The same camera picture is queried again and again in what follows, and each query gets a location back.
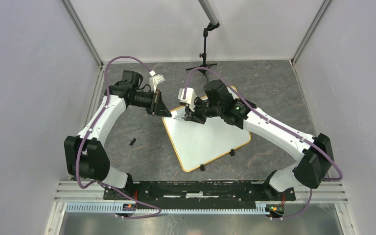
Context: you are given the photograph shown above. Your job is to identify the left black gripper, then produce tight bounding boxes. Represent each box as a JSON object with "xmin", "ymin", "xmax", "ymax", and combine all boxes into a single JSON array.
[{"xmin": 129, "ymin": 89, "xmax": 172, "ymax": 118}]

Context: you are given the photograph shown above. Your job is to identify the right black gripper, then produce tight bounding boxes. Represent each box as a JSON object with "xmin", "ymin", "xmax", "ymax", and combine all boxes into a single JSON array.
[{"xmin": 184, "ymin": 96, "xmax": 222, "ymax": 125}]

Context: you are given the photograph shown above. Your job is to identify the yellow framed whiteboard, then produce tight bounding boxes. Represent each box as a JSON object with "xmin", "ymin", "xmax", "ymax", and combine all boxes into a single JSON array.
[{"xmin": 163, "ymin": 106, "xmax": 252, "ymax": 172}]

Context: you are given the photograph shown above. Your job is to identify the black marker cap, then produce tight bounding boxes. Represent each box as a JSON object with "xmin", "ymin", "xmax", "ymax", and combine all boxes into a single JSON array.
[{"xmin": 129, "ymin": 138, "xmax": 137, "ymax": 146}]

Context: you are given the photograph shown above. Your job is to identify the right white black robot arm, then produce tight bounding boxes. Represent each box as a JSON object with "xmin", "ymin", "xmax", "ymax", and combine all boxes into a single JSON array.
[{"xmin": 178, "ymin": 80, "xmax": 333, "ymax": 200}]

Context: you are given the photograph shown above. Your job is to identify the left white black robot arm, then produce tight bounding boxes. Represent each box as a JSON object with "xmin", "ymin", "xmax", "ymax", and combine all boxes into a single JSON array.
[{"xmin": 64, "ymin": 70, "xmax": 171, "ymax": 200}]

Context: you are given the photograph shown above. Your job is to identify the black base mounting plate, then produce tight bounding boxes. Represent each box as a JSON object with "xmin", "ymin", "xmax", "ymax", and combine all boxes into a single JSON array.
[{"xmin": 103, "ymin": 180, "xmax": 296, "ymax": 210}]

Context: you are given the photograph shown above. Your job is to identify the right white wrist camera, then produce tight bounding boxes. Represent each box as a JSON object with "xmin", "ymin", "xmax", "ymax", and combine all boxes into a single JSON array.
[{"xmin": 178, "ymin": 88, "xmax": 197, "ymax": 111}]

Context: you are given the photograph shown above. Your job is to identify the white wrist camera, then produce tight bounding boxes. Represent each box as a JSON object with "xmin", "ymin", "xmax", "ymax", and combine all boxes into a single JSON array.
[
  {"xmin": 149, "ymin": 70, "xmax": 165, "ymax": 92},
  {"xmin": 178, "ymin": 88, "xmax": 197, "ymax": 111}
]

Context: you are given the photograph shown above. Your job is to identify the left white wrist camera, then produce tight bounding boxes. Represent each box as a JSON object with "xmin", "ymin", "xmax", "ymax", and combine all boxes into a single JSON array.
[{"xmin": 149, "ymin": 70, "xmax": 165, "ymax": 92}]

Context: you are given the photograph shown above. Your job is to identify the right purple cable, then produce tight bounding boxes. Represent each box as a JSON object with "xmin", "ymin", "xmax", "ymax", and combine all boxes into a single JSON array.
[{"xmin": 182, "ymin": 67, "xmax": 344, "ymax": 220}]

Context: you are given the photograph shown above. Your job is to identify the purple cable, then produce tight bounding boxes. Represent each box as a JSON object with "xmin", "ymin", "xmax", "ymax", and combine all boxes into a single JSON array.
[
  {"xmin": 75, "ymin": 55, "xmax": 163, "ymax": 220},
  {"xmin": 182, "ymin": 67, "xmax": 344, "ymax": 220}
]

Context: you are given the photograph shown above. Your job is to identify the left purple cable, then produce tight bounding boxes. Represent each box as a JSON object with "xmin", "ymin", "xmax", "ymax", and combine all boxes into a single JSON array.
[{"xmin": 75, "ymin": 55, "xmax": 163, "ymax": 220}]

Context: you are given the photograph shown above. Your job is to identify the black tripod camera stand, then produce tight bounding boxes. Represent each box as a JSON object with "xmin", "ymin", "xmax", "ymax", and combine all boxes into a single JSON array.
[{"xmin": 186, "ymin": 22, "xmax": 220, "ymax": 82}]

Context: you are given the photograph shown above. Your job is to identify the grey camera boom pole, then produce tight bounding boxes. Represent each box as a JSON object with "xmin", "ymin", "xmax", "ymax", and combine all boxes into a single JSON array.
[{"xmin": 198, "ymin": 0, "xmax": 219, "ymax": 25}]

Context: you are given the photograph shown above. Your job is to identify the slotted aluminium cable rail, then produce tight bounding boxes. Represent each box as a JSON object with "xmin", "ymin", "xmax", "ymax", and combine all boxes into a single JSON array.
[{"xmin": 66, "ymin": 202, "xmax": 282, "ymax": 216}]

